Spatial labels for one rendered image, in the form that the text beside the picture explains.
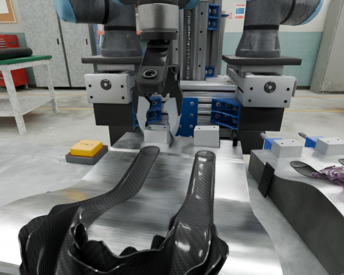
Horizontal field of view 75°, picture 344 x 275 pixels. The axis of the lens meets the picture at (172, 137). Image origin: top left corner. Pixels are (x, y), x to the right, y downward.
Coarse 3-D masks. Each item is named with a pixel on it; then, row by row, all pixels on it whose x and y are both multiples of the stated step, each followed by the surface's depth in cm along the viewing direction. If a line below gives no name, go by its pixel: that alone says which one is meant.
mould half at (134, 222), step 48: (144, 144) 47; (192, 144) 47; (240, 144) 47; (48, 192) 29; (96, 192) 31; (144, 192) 33; (240, 192) 33; (0, 240) 19; (144, 240) 19; (240, 240) 19
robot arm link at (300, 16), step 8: (296, 0) 72; (304, 0) 73; (312, 0) 74; (320, 0) 75; (296, 8) 73; (304, 8) 74; (312, 8) 75; (320, 8) 76; (296, 16) 75; (304, 16) 76; (312, 16) 77; (288, 24) 79; (296, 24) 80; (304, 24) 81
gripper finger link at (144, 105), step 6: (138, 102) 47; (144, 102) 47; (150, 102) 47; (138, 108) 47; (144, 108) 47; (150, 108) 48; (138, 114) 48; (144, 114) 48; (138, 120) 49; (144, 120) 48; (144, 126) 49
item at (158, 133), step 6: (150, 126) 49; (156, 126) 49; (162, 126) 49; (168, 126) 49; (144, 132) 47; (150, 132) 47; (156, 132) 47; (162, 132) 46; (168, 132) 48; (144, 138) 48; (150, 138) 47; (156, 138) 47; (162, 138) 47; (168, 138) 48
